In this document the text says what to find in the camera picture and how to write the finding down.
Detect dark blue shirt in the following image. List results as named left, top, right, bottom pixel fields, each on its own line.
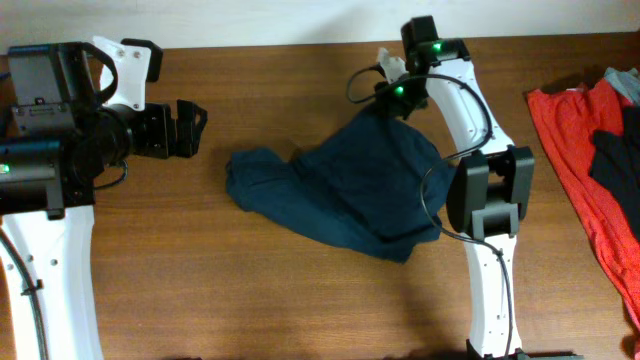
left=226, top=106, right=455, bottom=263

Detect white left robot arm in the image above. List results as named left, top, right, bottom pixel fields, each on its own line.
left=1, top=36, right=207, bottom=359

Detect red garment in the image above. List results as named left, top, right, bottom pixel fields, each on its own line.
left=526, top=80, right=639, bottom=325

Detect black garment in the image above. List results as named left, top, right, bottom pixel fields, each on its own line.
left=589, top=106, right=639, bottom=240

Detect grey garment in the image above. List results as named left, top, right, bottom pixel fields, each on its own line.
left=604, top=67, right=640, bottom=106

